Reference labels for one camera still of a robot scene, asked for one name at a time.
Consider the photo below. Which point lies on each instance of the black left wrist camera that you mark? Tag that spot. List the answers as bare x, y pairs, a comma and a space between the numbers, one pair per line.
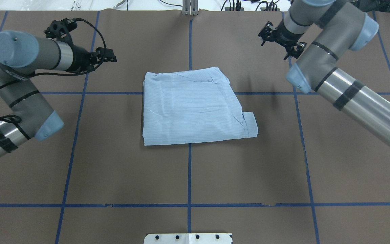
60, 30

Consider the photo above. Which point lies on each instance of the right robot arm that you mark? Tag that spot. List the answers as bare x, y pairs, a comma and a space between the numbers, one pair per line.
317, 33

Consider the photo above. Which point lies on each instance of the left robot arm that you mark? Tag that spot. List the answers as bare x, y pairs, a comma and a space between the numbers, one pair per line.
24, 112

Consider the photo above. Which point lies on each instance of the light blue button-up shirt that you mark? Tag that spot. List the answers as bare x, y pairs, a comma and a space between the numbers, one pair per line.
194, 106

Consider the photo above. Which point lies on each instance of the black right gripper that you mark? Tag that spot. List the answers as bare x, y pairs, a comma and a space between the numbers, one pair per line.
283, 36

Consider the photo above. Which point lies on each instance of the grey aluminium post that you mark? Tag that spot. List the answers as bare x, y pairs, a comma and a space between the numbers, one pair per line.
190, 7

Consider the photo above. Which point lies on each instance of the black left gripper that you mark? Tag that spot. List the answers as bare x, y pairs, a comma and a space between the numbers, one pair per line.
79, 59

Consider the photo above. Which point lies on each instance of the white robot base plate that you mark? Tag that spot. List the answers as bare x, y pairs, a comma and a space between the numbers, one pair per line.
188, 238

